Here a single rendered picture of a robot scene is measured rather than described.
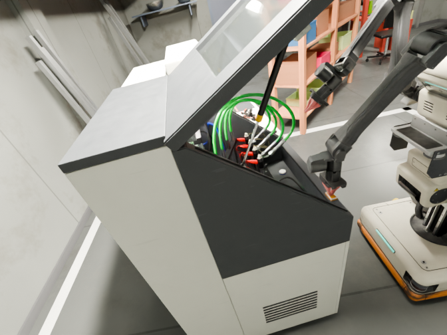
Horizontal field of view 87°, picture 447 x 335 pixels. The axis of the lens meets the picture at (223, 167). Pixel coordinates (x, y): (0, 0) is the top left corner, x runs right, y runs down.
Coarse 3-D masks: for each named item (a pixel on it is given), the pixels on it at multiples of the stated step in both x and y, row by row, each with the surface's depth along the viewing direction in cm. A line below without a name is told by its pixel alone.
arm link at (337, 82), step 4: (332, 76) 104; (336, 76) 104; (340, 76) 106; (328, 80) 106; (332, 80) 105; (336, 80) 104; (340, 80) 104; (328, 84) 106; (332, 84) 106; (336, 84) 105; (340, 84) 106; (332, 88) 107; (336, 88) 108
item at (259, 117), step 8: (280, 56) 56; (280, 64) 57; (272, 72) 58; (272, 80) 59; (272, 88) 60; (264, 96) 61; (264, 104) 62; (264, 112) 64; (256, 120) 65; (256, 128) 67; (248, 152) 71
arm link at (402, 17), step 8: (408, 0) 104; (400, 8) 106; (408, 8) 106; (400, 16) 107; (408, 16) 107; (400, 24) 107; (408, 24) 108; (392, 32) 111; (400, 32) 108; (408, 32) 109; (392, 40) 112; (400, 40) 109; (392, 48) 112; (400, 48) 110; (392, 56) 113; (400, 56) 111; (392, 64) 113; (408, 88) 112
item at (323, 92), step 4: (324, 84) 108; (320, 88) 109; (324, 88) 108; (328, 88) 107; (312, 92) 109; (316, 92) 111; (320, 92) 109; (324, 92) 108; (328, 92) 108; (320, 96) 109; (324, 96) 109; (324, 100) 110; (328, 104) 111
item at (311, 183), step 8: (288, 144) 144; (288, 152) 138; (296, 152) 136; (288, 160) 142; (296, 160) 130; (296, 168) 132; (304, 168) 123; (296, 176) 136; (304, 176) 123; (312, 176) 117; (304, 184) 127; (312, 184) 116; (320, 184) 111; (312, 192) 119; (320, 192) 108; (328, 200) 103; (336, 200) 102
